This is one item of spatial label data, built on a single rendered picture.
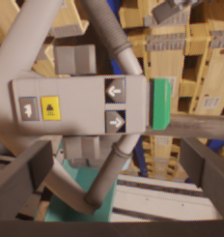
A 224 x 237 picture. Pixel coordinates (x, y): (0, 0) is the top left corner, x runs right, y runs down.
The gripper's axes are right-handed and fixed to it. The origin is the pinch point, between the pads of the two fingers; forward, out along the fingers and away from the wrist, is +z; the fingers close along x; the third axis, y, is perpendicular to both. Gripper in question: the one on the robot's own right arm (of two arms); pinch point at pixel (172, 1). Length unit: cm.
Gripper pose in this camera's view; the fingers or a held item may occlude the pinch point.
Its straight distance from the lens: 30.7
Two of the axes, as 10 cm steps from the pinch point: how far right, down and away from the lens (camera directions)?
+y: 5.2, 8.3, 2.0
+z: -8.6, 5.0, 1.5
